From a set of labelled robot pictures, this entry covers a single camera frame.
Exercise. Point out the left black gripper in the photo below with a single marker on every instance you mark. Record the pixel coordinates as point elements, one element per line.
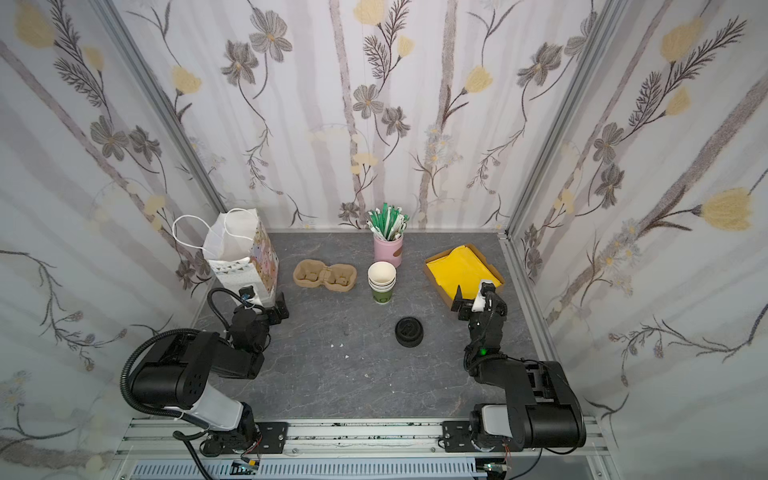
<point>274,312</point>

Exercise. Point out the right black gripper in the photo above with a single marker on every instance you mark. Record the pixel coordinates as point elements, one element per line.
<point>470,309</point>

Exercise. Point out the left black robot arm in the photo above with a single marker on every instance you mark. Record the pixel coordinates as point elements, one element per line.
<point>168,376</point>

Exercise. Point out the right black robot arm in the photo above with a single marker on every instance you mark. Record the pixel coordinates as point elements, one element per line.
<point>540,410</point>

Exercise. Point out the brown cardboard tray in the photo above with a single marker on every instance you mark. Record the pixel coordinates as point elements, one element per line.
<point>438,282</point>

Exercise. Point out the brown pulp cup carrier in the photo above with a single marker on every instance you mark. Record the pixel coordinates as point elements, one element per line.
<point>311,273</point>

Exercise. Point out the stack of black lids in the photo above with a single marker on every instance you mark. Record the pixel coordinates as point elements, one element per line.
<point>409,332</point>

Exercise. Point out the white cartoon paper gift bag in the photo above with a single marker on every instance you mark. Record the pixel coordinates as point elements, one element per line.
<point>239,252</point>

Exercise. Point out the stacked green paper cups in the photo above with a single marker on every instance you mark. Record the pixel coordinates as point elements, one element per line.
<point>382,279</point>

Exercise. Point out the pink cup holder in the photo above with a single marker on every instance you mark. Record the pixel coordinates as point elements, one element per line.
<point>388,251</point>

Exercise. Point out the green white straw bundle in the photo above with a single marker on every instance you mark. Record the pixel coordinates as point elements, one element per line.
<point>387,223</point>

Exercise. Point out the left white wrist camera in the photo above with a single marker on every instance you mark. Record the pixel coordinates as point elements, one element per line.
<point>249,297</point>

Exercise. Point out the aluminium mounting rail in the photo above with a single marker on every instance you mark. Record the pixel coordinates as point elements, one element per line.
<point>416,448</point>

